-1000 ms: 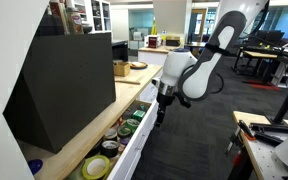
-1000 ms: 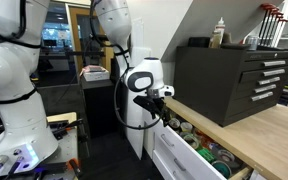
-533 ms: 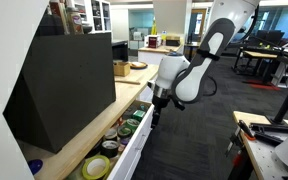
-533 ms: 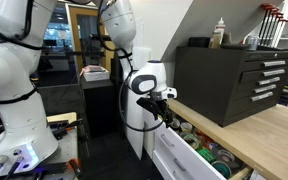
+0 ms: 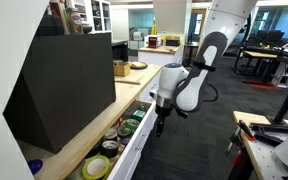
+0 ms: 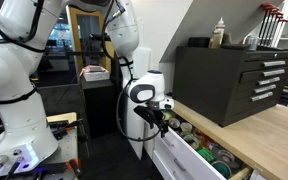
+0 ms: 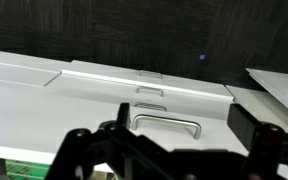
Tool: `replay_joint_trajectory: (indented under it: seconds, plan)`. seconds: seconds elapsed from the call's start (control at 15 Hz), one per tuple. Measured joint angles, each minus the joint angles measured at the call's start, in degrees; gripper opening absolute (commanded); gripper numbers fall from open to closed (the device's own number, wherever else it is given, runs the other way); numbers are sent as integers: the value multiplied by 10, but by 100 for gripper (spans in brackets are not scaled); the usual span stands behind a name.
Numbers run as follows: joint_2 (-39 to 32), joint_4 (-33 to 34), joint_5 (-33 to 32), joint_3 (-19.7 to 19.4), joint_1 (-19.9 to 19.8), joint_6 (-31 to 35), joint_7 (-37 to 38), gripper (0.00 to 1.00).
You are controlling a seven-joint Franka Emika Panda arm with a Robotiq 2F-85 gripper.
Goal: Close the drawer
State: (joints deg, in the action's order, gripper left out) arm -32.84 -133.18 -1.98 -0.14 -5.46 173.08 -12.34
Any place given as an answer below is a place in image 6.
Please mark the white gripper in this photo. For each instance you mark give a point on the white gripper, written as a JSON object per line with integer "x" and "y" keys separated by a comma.
{"x": 162, "y": 105}

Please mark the white drawer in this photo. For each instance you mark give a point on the white drawer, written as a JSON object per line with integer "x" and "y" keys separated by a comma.
{"x": 187, "y": 156}
{"x": 164, "y": 166}

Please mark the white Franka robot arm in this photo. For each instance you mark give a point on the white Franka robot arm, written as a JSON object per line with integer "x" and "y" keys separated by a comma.
{"x": 14, "y": 100}

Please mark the white closed drawer front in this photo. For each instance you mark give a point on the white closed drawer front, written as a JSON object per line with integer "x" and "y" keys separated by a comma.
{"x": 164, "y": 166}

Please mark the yellow green tape roll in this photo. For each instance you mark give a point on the yellow green tape roll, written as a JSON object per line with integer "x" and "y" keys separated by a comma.
{"x": 168, "y": 115}

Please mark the small white tape roll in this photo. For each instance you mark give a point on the small white tape roll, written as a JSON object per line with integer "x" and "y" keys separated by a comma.
{"x": 174, "y": 123}

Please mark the pale tape roll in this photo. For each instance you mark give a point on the pale tape roll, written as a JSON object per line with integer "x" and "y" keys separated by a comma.
{"x": 186, "y": 127}

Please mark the white leaning board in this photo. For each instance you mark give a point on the white leaning board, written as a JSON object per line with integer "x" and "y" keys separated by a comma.
{"x": 134, "y": 126}

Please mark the large grey tape roll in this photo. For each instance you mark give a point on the large grey tape roll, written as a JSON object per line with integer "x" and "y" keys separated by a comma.
{"x": 190, "y": 140}

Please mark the orange item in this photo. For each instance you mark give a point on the orange item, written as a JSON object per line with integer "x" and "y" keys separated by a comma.
{"x": 205, "y": 140}

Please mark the green plastic item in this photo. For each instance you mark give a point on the green plastic item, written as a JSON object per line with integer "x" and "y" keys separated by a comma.
{"x": 206, "y": 155}

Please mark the black metal tool chest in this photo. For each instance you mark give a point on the black metal tool chest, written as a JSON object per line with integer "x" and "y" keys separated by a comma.
{"x": 207, "y": 80}

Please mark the grey white tape roll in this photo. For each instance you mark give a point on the grey white tape roll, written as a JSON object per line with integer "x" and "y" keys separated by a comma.
{"x": 226, "y": 156}

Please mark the teal tape roll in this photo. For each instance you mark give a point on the teal tape roll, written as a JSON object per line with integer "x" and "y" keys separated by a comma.
{"x": 221, "y": 169}

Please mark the white and pink box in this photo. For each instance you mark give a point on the white and pink box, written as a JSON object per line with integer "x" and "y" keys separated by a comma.
{"x": 95, "y": 74}

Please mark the black round container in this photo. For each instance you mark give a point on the black round container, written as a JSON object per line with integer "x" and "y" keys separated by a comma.
{"x": 199, "y": 42}

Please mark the black table clamp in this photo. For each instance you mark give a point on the black table clamp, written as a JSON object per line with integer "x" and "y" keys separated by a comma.
{"x": 64, "y": 128}

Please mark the robot mounting table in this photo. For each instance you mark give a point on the robot mounting table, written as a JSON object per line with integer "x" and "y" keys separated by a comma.
{"x": 65, "y": 146}

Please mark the white glue bottle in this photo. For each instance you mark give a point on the white glue bottle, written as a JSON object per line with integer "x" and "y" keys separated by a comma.
{"x": 217, "y": 35}

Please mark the wooden workbench top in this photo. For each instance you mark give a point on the wooden workbench top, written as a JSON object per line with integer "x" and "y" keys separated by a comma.
{"x": 270, "y": 136}

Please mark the metal can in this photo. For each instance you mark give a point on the metal can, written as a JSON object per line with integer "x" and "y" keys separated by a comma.
{"x": 251, "y": 42}

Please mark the black camera stand pole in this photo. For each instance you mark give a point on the black camera stand pole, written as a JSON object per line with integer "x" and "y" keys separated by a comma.
{"x": 116, "y": 86}

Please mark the black pedestal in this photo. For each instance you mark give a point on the black pedestal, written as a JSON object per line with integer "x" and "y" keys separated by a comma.
{"x": 99, "y": 106}

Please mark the wooden door frame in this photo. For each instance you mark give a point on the wooden door frame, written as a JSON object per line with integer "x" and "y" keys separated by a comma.
{"x": 72, "y": 36}

